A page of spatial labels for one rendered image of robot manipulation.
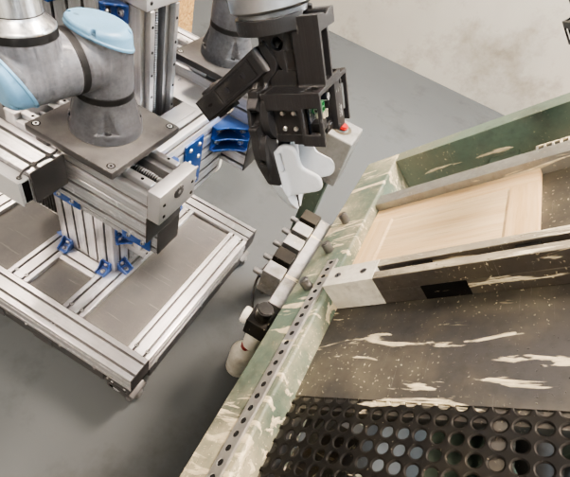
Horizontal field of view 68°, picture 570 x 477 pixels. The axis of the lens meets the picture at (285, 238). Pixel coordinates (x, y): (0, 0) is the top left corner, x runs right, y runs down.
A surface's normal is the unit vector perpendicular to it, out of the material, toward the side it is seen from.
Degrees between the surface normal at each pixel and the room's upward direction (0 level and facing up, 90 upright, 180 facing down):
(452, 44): 90
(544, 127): 90
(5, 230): 0
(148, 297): 0
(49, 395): 0
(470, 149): 90
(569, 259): 90
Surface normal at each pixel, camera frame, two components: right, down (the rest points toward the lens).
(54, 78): 0.79, 0.46
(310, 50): -0.44, 0.60
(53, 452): 0.25, -0.64
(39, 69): 0.64, 0.60
